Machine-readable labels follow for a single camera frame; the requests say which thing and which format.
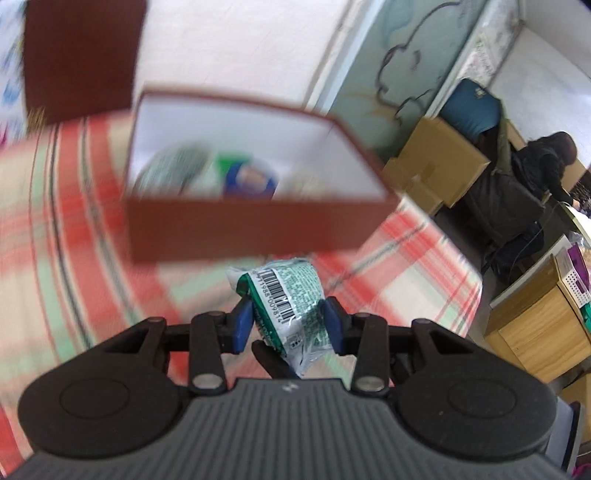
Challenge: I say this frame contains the green white wipes packet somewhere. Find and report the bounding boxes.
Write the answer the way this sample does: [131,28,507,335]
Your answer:
[226,258,331,376]

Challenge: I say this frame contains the blue tape roll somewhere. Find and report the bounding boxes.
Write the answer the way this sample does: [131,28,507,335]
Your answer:
[223,162,276,199]

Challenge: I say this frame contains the patterned clear tape roll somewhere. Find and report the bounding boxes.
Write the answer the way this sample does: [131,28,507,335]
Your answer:
[132,142,212,197]

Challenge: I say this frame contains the green small box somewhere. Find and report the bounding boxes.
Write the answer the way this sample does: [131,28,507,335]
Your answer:
[214,152,252,183]

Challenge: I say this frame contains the red plaid bed blanket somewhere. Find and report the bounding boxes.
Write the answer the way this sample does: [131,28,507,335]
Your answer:
[1,112,483,475]

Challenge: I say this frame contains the brown cardboard storage box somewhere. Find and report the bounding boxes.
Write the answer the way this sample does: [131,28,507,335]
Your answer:
[123,89,400,263]

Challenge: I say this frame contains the wooden cabinet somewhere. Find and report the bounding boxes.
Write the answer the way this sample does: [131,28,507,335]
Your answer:
[484,237,590,383]

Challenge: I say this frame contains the stacked cardboard boxes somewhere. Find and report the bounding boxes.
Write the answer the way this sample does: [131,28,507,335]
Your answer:
[383,117,489,216]

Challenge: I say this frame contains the white perforated basket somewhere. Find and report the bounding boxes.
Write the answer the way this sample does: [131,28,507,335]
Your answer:
[555,246,590,308]

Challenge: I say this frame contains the person in black clothes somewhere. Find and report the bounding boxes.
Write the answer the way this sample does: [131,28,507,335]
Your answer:
[465,128,577,247]

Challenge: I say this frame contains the blue suitcase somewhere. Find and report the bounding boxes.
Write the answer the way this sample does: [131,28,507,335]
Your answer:
[439,78,501,143]

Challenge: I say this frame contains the floral plastic cover sheet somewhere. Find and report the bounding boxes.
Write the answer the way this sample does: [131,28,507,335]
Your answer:
[0,0,27,147]

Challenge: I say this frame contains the dark wooden headboard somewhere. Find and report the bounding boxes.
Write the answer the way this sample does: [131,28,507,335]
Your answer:
[23,0,148,130]

